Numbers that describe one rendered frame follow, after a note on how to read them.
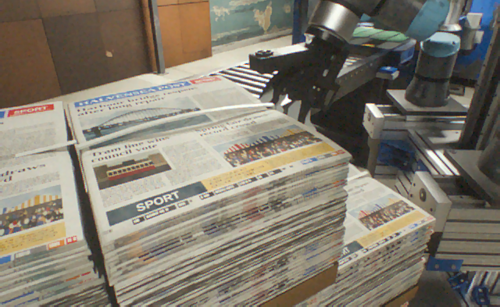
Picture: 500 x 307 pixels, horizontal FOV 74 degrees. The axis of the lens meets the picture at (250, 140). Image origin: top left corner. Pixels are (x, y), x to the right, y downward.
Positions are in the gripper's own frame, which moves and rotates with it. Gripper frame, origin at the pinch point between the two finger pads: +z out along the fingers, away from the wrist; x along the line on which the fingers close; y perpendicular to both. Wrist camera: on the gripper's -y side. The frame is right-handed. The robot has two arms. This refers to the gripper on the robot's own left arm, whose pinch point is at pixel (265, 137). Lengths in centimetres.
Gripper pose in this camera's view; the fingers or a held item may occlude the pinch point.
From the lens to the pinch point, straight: 58.6
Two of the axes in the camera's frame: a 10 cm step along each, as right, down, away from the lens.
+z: -4.3, 8.8, 2.0
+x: -4.9, -4.1, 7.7
